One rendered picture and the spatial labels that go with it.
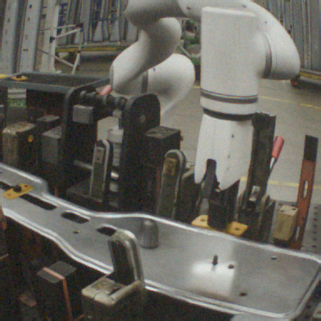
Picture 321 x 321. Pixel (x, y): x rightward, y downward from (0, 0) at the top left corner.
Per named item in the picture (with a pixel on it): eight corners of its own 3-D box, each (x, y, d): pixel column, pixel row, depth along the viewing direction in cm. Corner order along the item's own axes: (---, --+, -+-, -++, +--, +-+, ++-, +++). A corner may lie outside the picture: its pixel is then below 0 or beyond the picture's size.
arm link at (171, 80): (124, 128, 158) (125, 51, 149) (189, 125, 161) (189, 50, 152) (129, 143, 147) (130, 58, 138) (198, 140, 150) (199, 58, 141)
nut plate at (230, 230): (190, 225, 82) (191, 217, 81) (202, 216, 85) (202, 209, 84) (238, 236, 77) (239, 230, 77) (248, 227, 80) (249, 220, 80)
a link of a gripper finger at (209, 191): (218, 137, 75) (227, 159, 79) (196, 185, 72) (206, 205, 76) (226, 139, 74) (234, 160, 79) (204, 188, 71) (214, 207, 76)
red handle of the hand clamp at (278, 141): (242, 196, 92) (271, 131, 100) (242, 204, 94) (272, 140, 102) (262, 201, 90) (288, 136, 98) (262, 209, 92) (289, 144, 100)
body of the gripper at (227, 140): (221, 94, 80) (217, 164, 84) (188, 105, 72) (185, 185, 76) (264, 104, 77) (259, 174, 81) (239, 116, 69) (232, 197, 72)
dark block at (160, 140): (139, 300, 121) (140, 132, 107) (155, 289, 127) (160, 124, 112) (156, 306, 119) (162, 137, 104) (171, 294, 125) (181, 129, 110)
